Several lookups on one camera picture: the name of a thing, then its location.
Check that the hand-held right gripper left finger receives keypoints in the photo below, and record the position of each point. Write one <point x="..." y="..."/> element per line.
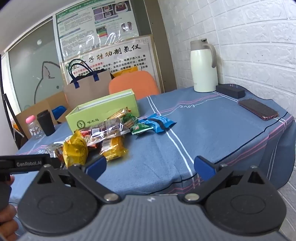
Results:
<point x="97" y="165"/>

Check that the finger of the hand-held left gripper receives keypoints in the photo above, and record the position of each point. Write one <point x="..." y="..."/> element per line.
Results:
<point x="56" y="162"/>

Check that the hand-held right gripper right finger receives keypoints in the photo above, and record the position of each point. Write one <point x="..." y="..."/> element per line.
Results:
<point x="203" y="165"/>

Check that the silver foil snack packet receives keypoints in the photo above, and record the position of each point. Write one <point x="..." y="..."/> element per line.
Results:
<point x="54" y="150"/>

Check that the yellow snack packet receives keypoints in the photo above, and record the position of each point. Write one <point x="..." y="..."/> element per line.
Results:
<point x="75" y="149"/>

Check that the orange wafer packet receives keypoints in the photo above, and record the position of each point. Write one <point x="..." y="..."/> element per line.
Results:
<point x="115" y="148"/>

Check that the clear dark cake packet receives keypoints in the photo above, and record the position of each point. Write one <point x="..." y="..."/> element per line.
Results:
<point x="99" y="132"/>
<point x="118" y="131"/>

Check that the clear oat bar packet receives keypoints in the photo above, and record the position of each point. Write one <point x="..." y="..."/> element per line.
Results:
<point x="113" y="122"/>

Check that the green cardboard box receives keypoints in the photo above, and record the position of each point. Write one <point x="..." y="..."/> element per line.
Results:
<point x="97" y="117"/>

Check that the dark green snack packet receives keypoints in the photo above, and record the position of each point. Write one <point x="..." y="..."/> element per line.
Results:
<point x="129" y="120"/>

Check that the green white candy packet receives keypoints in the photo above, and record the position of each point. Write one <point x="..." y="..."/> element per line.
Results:
<point x="140" y="129"/>

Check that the biscuit stick packet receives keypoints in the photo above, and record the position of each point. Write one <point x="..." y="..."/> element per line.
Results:
<point x="120" y="113"/>

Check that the blue snack packet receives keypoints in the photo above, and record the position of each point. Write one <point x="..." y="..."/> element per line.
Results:
<point x="161" y="122"/>
<point x="145" y="121"/>

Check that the person's left hand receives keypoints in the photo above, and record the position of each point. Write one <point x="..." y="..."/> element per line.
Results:
<point x="8" y="222"/>

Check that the clear bottle pink lid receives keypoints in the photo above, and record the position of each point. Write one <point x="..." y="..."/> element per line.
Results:
<point x="34" y="129"/>

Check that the blue striped tablecloth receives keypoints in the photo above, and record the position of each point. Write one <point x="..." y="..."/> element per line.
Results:
<point x="208" y="129"/>

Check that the black cup with lid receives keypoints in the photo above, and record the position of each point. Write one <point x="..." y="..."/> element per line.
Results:
<point x="46" y="124"/>

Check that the black metal stand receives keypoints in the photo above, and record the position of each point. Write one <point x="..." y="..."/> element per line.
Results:
<point x="10" y="115"/>

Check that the blue chair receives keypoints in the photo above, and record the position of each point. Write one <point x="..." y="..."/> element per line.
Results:
<point x="59" y="111"/>

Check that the brown cardboard sheet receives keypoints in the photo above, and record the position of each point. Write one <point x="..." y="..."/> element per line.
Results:
<point x="53" y="102"/>

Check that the dark smartphone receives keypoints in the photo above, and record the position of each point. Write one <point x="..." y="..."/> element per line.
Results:
<point x="256" y="109"/>

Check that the black rectangular case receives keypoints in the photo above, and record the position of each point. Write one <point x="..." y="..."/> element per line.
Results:
<point x="231" y="90"/>

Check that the orange chair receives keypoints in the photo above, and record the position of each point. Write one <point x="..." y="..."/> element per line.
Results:
<point x="134" y="82"/>

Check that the yellow plastic bag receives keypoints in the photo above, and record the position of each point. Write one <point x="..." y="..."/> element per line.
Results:
<point x="120" y="74"/>

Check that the frosted glass panel cat drawing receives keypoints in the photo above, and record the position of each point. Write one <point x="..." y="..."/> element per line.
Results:
<point x="27" y="69"/>

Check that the calligraphy poster board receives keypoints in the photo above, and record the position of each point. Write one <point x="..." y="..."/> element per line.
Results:
<point x="129" y="53"/>

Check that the green white wall poster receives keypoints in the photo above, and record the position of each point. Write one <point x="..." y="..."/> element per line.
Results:
<point x="76" y="27"/>

